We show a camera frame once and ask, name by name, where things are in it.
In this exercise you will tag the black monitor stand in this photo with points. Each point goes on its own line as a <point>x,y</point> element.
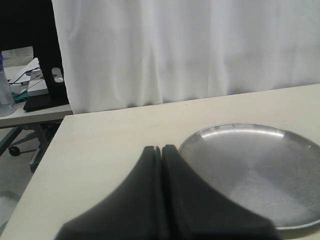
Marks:
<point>47,49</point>

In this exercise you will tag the white papers on side table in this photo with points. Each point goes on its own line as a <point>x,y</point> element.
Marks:
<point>22,69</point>

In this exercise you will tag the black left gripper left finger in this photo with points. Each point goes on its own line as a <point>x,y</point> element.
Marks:
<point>135,210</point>

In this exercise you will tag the clear plastic bottle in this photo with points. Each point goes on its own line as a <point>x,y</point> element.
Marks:
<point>7,102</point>

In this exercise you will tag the side table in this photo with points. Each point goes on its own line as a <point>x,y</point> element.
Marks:
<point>25,126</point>

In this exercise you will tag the green cloth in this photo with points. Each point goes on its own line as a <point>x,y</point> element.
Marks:
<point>20,97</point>

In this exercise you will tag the round metal plate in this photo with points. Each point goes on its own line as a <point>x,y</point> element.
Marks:
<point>269,170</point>

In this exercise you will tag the white curtain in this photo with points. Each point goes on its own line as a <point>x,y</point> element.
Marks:
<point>128,53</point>

